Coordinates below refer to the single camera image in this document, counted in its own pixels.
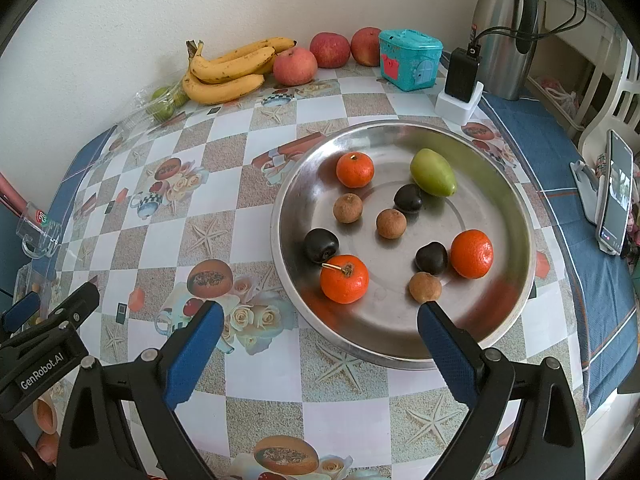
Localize white chair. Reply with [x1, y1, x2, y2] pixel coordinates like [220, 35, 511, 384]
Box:
[577, 35, 640, 161]

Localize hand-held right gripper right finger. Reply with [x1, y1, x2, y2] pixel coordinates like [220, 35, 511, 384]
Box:
[417, 301, 586, 480]

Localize orange tangerine with stem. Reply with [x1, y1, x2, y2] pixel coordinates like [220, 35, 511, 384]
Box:
[320, 254, 370, 305]

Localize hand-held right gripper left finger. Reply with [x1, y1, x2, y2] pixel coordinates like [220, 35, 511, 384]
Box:
[56, 300, 226, 480]

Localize pale red apple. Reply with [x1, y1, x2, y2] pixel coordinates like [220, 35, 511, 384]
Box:
[272, 46, 319, 87]

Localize person's left hand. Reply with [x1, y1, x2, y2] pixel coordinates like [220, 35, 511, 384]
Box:
[31, 391, 62, 467]

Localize pink bar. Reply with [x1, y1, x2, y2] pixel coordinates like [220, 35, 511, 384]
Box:
[0, 172, 26, 216]

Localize stainless steel basin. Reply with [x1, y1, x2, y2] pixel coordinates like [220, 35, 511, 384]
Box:
[270, 121, 537, 371]

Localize teal plastic box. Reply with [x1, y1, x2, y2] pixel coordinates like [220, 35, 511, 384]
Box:
[378, 29, 444, 93]

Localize black cable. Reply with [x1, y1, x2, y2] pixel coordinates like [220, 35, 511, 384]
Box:
[467, 0, 588, 53]

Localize white phone stand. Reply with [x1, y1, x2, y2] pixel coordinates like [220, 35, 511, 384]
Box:
[571, 160, 606, 226]

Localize white shelf unit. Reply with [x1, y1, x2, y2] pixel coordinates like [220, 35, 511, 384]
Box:
[525, 0, 631, 131]

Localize green mango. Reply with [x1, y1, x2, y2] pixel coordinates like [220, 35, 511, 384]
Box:
[410, 148, 458, 198]

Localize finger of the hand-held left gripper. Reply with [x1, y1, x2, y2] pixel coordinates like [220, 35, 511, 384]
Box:
[47, 281, 101, 331]
[0, 290, 42, 333]

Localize smartphone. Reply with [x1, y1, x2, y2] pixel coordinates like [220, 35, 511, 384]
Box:
[596, 129, 636, 257]

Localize brown longan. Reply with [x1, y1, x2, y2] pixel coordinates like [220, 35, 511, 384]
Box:
[333, 193, 363, 224]
[408, 272, 443, 304]
[376, 208, 408, 240]

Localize dark red apple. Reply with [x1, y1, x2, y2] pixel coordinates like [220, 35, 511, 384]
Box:
[350, 27, 383, 67]
[309, 32, 351, 69]

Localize dark purple plum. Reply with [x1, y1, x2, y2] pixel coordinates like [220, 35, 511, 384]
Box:
[393, 184, 424, 214]
[415, 241, 449, 276]
[304, 228, 340, 265]

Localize bag of green fruits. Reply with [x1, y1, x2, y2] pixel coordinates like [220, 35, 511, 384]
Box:
[122, 84, 191, 128]

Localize checked printed tablecloth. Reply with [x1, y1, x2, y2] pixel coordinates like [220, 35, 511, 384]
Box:
[47, 62, 591, 480]

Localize stainless steel thermos jug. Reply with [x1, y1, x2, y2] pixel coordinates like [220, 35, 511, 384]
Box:
[467, 0, 541, 102]

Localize white charging dock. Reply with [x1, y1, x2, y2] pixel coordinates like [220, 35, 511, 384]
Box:
[434, 81, 485, 125]

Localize clear plastic holder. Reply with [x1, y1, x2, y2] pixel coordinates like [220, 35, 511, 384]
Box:
[16, 201, 63, 260]

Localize clear plastic container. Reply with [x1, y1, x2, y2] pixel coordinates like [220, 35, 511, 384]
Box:
[12, 265, 56, 321]

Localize bunch of yellow bananas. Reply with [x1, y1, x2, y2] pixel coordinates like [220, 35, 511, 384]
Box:
[182, 36, 297, 106]

